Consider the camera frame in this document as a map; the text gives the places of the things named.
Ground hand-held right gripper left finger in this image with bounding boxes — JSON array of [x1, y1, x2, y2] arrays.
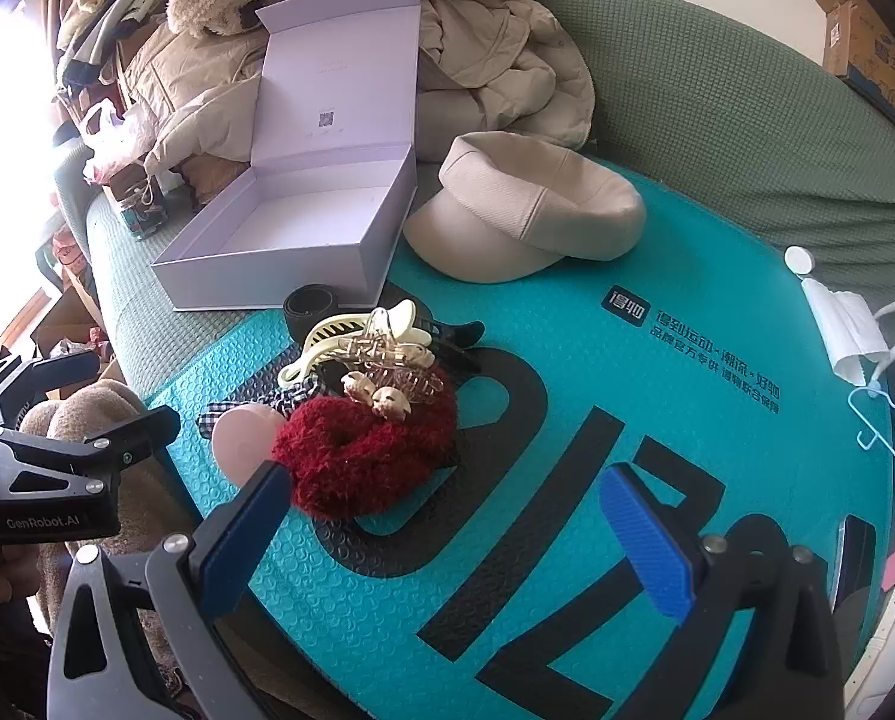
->
[[46, 461, 295, 720]]

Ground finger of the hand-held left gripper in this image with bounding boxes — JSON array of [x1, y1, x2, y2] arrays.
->
[[0, 349, 100, 406], [0, 405, 182, 500]]

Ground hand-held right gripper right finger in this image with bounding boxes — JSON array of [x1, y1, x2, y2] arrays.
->
[[599, 463, 846, 720]]

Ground black white checkered scrunchie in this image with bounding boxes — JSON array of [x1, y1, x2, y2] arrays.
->
[[196, 382, 306, 440]]

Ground pink round compact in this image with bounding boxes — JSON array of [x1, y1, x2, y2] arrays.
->
[[212, 403, 284, 488]]

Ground red fuzzy scrunchie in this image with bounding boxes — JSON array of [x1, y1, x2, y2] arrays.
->
[[271, 364, 459, 517]]

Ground cream hair claw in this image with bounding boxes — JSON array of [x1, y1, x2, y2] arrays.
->
[[277, 300, 437, 391]]

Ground black round hair band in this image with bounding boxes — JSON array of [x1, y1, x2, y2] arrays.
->
[[283, 283, 340, 338]]

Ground clear brown hair claw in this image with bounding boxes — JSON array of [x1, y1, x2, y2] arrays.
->
[[335, 326, 437, 421]]

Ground black hair claw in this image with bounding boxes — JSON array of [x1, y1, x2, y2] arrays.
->
[[418, 320, 486, 372]]

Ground pale lilac gift box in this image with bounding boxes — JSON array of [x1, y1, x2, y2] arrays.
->
[[151, 0, 422, 314]]

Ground person's leg beige pants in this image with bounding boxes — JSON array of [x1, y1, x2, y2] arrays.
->
[[28, 381, 216, 720]]

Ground cardboard box of clutter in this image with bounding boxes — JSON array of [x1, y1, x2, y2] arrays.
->
[[31, 289, 119, 391]]

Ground clear jar teal label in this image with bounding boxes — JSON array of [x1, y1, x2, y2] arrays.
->
[[110, 165, 167, 241]]

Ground teal bubble mailer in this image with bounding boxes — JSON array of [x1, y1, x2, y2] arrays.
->
[[148, 157, 894, 720]]

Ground white plastic bag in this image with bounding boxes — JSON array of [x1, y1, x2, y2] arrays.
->
[[80, 101, 160, 185]]

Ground light blue hanger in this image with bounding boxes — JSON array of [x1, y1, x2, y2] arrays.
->
[[852, 382, 895, 503]]

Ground brown cushion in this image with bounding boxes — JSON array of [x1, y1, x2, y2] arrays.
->
[[181, 157, 254, 205]]

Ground white tissue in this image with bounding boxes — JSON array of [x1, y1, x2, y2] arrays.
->
[[801, 277, 890, 380]]

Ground beige puffer jacket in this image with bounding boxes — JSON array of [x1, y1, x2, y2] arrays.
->
[[121, 22, 269, 166]]

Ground beige cap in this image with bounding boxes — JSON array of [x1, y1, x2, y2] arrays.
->
[[404, 132, 647, 284]]

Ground cream navy striped garment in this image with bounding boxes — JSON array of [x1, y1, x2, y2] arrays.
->
[[53, 0, 194, 91]]

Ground green sofa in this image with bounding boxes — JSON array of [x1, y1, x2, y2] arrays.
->
[[53, 0, 895, 406]]

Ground grey cushion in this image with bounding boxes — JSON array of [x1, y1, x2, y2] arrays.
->
[[418, 90, 497, 164]]

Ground open cardboard box blue print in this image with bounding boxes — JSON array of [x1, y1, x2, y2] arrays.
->
[[792, 0, 895, 140]]

